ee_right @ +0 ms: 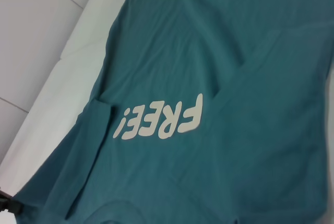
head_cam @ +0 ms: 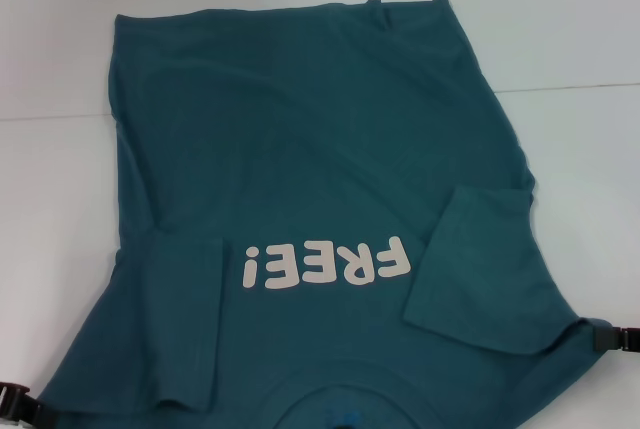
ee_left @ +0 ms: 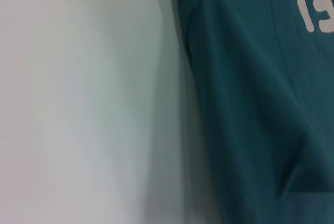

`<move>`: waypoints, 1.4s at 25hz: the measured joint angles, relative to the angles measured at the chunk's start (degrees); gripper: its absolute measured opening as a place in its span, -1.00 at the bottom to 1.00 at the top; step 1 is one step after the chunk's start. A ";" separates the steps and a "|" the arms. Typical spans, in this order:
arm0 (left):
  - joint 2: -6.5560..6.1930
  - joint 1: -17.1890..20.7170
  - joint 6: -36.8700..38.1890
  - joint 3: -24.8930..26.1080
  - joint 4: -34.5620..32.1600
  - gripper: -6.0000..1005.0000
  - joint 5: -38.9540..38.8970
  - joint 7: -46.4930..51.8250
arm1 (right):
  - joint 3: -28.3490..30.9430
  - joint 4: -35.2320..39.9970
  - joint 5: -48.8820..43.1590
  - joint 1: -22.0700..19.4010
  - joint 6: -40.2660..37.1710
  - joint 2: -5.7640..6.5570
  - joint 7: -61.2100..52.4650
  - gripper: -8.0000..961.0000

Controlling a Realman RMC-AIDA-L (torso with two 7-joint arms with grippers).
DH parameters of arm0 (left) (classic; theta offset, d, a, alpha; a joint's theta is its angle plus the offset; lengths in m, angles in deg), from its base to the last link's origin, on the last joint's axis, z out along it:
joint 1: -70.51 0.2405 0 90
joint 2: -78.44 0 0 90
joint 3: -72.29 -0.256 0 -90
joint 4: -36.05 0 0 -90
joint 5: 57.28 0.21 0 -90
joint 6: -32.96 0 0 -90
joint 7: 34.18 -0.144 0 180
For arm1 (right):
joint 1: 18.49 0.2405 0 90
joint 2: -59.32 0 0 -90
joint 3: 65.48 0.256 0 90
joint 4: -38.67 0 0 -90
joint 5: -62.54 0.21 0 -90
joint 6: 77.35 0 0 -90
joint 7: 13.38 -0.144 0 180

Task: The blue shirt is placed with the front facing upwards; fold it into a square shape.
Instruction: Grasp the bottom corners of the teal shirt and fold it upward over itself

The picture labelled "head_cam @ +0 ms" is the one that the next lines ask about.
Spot teal t-shirt with FREE print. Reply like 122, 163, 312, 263
37, 0, 599, 429

